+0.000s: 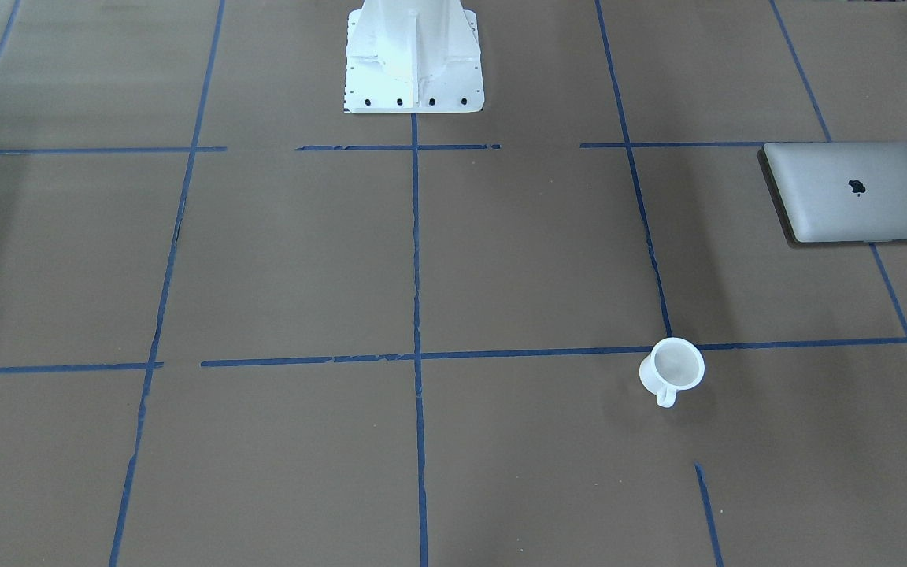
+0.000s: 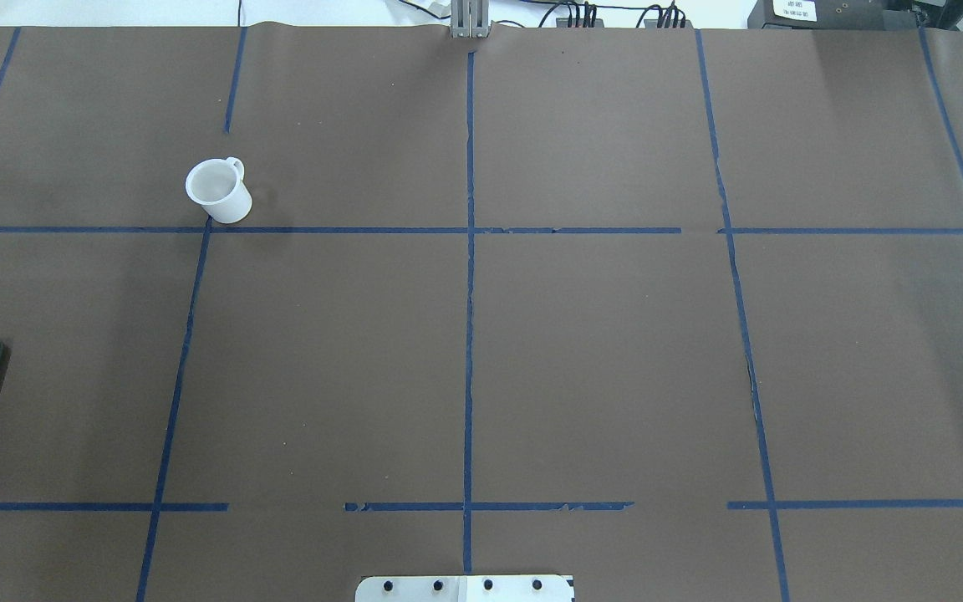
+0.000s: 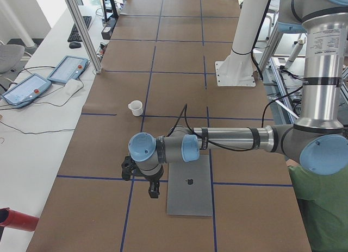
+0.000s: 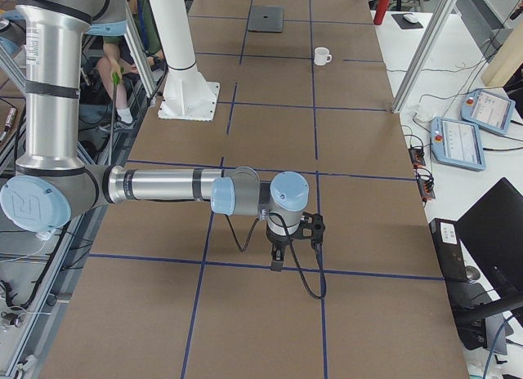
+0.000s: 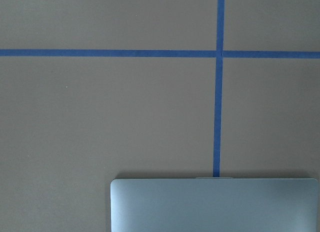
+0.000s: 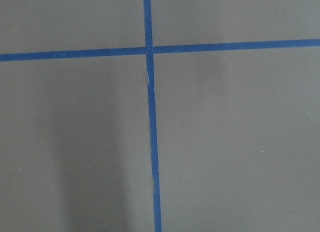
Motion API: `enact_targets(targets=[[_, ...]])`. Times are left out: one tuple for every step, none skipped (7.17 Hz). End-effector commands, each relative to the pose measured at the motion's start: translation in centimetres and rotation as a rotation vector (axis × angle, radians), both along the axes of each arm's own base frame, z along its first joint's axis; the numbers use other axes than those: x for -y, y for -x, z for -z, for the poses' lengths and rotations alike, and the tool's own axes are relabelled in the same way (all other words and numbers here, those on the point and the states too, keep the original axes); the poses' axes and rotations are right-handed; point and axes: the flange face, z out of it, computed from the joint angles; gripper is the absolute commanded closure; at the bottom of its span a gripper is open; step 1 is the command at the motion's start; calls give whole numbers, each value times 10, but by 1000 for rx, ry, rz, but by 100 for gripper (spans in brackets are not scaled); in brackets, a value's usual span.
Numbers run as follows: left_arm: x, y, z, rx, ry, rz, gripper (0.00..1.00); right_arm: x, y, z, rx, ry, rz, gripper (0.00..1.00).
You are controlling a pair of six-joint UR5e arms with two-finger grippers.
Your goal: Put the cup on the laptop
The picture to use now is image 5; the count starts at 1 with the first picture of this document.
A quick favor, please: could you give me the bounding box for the vertical blue tape strip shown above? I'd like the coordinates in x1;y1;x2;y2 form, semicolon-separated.
212;0;225;178

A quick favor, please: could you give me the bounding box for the silver closed laptop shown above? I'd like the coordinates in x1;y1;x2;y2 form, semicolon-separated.
110;178;319;232

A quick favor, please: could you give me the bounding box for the horizontal blue tape strip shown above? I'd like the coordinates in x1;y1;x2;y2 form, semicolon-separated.
0;49;320;59

